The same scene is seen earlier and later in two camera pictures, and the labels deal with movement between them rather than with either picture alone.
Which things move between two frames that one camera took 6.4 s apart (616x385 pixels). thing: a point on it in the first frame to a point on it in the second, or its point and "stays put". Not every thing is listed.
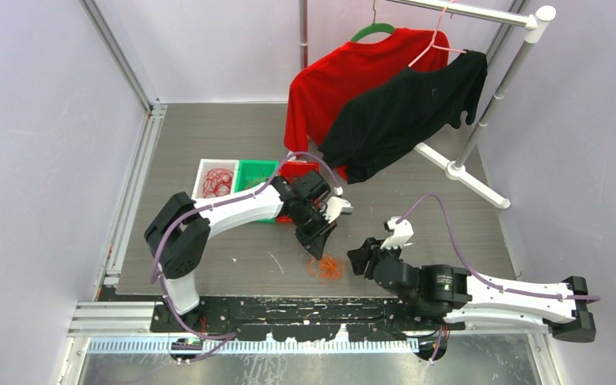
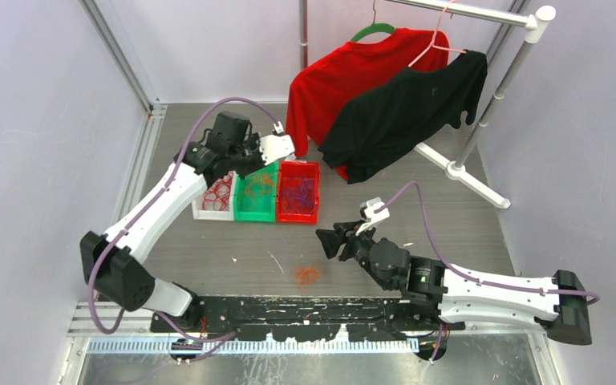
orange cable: x=327 y=267 to x=305 y=275
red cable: x=216 y=183 stays put
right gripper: x=370 y=250 to x=346 y=233
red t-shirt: x=324 y=86 stays put
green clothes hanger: x=376 y=27 stays put
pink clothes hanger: x=428 y=50 stays put
